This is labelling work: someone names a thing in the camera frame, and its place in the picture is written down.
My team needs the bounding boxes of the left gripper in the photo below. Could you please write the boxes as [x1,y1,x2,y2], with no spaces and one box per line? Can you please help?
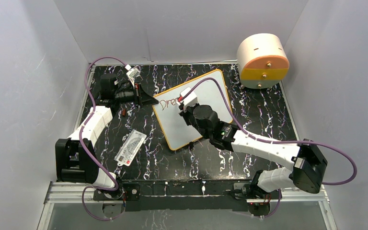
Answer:
[115,82,160,109]

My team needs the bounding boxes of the yellow framed whiteboard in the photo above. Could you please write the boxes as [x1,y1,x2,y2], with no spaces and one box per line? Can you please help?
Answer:
[152,69,234,151]

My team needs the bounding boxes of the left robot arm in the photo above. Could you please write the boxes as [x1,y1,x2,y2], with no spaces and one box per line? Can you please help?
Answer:
[55,74,159,199]

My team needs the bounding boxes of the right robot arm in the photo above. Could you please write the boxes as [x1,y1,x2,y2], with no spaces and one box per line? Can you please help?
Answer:
[179,103,328,198]

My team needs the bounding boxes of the flat packaged ruler set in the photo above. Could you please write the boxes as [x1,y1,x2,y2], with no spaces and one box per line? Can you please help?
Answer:
[114,130,147,166]

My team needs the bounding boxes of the round three drawer cabinet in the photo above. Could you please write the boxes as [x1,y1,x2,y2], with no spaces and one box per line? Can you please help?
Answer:
[236,33,290,89]

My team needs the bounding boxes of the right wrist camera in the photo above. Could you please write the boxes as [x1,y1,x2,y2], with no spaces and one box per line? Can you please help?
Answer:
[178,87,198,112]

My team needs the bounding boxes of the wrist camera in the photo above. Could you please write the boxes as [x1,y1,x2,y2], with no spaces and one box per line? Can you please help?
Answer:
[125,64,140,85]
[178,87,198,112]

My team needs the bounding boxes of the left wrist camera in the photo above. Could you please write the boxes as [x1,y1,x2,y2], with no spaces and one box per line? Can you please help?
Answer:
[125,64,140,85]

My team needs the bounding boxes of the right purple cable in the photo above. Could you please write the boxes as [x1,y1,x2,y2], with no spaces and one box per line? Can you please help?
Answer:
[177,78,358,219]

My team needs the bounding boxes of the purple cable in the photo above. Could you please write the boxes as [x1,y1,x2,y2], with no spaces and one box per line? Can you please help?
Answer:
[78,57,132,221]
[177,78,358,219]

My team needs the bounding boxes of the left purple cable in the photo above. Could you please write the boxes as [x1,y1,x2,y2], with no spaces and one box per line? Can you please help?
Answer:
[78,57,132,221]

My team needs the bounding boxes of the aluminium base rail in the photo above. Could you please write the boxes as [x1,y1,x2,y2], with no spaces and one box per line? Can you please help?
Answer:
[45,180,329,204]

